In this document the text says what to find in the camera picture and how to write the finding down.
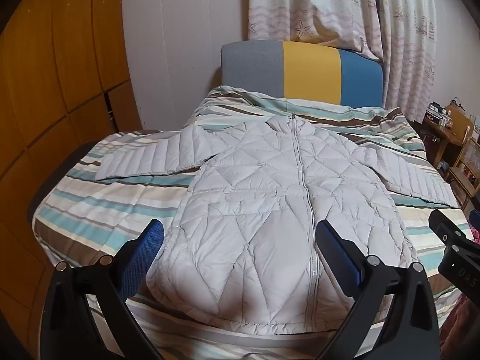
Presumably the light grey quilted down jacket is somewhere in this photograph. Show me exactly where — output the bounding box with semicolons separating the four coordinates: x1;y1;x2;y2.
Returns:
94;114;460;325

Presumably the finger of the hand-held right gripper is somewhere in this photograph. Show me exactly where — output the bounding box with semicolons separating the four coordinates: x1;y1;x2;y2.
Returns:
428;209;480;260

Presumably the wooden side table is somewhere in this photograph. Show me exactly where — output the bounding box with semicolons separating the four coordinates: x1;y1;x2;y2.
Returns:
419;102;480;211

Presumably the striped duvet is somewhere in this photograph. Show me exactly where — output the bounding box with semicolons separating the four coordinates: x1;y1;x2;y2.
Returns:
32;84;474;360

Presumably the wooden wardrobe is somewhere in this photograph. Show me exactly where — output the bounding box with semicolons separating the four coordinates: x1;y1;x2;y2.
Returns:
0;0;143;310

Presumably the grey yellow blue headboard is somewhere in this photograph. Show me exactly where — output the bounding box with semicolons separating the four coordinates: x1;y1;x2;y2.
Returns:
220;39;384;108

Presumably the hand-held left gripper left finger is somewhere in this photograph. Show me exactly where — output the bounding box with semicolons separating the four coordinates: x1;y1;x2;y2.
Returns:
39;218;166;360

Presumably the pink cloth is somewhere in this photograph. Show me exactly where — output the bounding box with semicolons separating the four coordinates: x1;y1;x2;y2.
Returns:
439;222;480;347

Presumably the ship print curtain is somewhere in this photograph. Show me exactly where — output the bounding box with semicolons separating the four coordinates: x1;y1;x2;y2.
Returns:
245;0;439;121

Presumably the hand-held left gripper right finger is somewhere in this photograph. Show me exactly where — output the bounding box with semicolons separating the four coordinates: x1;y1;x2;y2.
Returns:
316;219;441;360

